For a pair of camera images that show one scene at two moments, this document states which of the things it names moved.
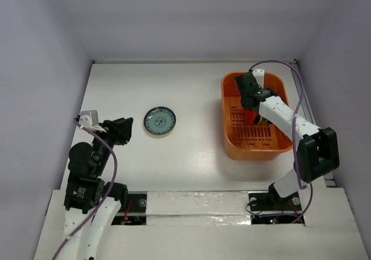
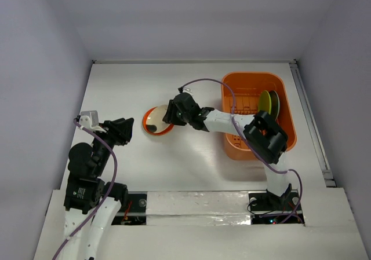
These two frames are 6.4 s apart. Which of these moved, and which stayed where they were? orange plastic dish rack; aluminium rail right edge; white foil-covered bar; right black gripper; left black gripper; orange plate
Moved: right black gripper; orange plate
Stayed: aluminium rail right edge; white foil-covered bar; left black gripper; orange plastic dish rack
